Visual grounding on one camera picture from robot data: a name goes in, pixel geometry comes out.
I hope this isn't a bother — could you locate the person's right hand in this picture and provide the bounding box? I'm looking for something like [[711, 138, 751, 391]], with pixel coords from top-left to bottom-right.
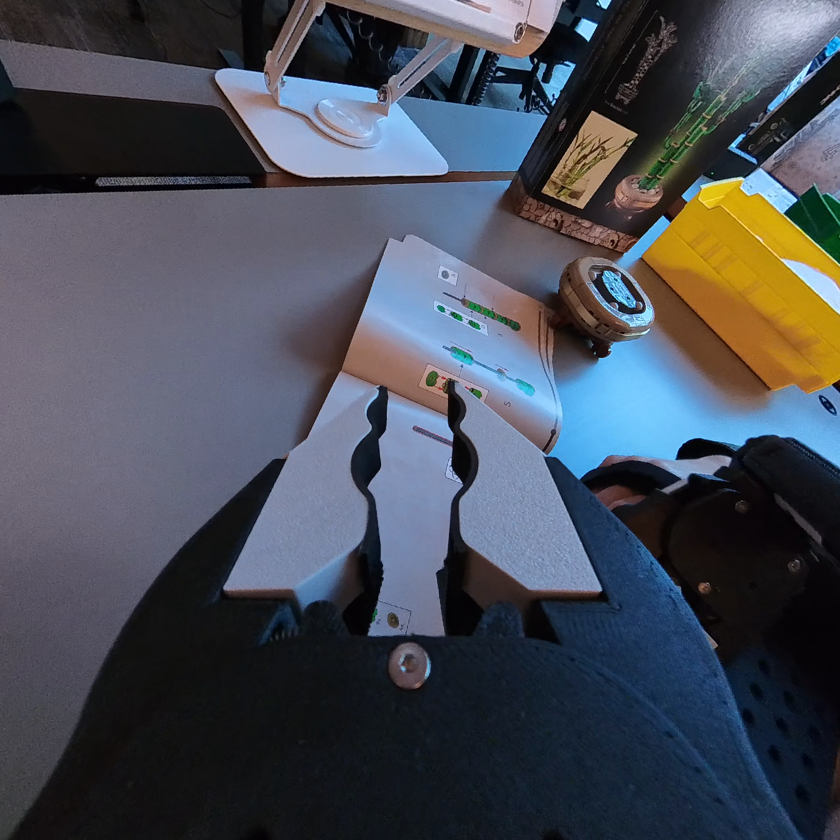
[[598, 453, 665, 513]]

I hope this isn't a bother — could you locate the green plastic bin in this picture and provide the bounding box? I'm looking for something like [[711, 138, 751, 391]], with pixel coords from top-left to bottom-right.
[[783, 184, 840, 245]]

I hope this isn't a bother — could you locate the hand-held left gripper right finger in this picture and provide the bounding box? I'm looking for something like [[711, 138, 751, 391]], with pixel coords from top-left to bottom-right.
[[446, 378, 605, 618]]

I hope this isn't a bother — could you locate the yellow plastic bin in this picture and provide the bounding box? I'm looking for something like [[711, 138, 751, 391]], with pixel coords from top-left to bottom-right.
[[640, 176, 840, 395]]

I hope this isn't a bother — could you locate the white plastic bag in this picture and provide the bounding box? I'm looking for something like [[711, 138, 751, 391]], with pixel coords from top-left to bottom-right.
[[780, 258, 840, 299]]

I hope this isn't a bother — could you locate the black office chair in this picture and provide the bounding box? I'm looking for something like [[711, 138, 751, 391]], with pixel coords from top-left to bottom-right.
[[453, 39, 592, 116]]

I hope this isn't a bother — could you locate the white stand with wooden board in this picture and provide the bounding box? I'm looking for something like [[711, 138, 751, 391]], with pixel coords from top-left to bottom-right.
[[214, 0, 567, 179]]

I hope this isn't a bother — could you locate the white instruction booklet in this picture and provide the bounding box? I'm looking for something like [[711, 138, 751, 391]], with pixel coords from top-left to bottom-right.
[[285, 235, 565, 637]]

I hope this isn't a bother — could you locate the dark dotted garment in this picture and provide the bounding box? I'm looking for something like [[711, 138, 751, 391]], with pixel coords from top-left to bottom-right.
[[718, 646, 840, 840]]

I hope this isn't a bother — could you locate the tan brick-built pot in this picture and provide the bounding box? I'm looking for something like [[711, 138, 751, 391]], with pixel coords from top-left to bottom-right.
[[549, 255, 656, 361]]

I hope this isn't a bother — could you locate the black power box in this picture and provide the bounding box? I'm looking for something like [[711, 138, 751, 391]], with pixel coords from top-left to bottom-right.
[[0, 87, 266, 196]]

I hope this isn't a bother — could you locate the black bamboo set box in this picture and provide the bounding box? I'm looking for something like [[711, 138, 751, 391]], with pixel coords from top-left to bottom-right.
[[507, 0, 831, 255]]

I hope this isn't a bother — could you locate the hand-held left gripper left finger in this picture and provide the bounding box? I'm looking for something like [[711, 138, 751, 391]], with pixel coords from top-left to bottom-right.
[[223, 385, 389, 608]]

